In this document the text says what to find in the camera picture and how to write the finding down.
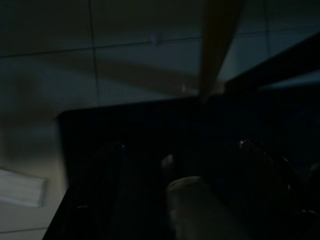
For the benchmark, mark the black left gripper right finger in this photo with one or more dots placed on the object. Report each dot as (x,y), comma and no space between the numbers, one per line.
(262,190)

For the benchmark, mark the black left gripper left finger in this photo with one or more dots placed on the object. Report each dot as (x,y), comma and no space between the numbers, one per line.
(105,190)

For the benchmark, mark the pale cylindrical trash item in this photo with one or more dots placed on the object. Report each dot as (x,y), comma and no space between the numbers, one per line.
(190,200)

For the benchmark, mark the white folded paper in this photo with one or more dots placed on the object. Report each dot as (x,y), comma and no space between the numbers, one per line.
(20,187)

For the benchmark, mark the yellow wooden furniture leg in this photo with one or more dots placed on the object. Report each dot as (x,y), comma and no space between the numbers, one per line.
(217,50)

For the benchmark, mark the dark furniture rail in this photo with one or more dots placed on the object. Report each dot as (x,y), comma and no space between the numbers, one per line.
(275,62)

